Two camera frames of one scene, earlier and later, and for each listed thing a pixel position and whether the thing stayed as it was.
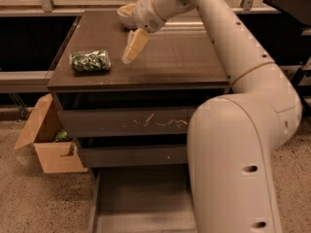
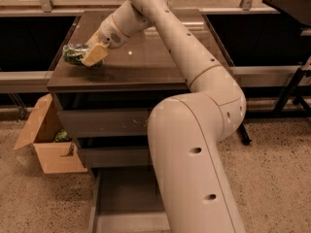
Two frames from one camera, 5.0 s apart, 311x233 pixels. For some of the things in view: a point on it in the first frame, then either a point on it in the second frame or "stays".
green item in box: (62, 136) stays
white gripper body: (145, 13) -> (108, 34)
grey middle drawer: (134, 156) stays
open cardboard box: (41, 128) stays
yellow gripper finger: (137, 38) -> (96, 53)
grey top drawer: (106, 122) stays
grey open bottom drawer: (143, 199) stays
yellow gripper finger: (127, 10) -> (94, 40)
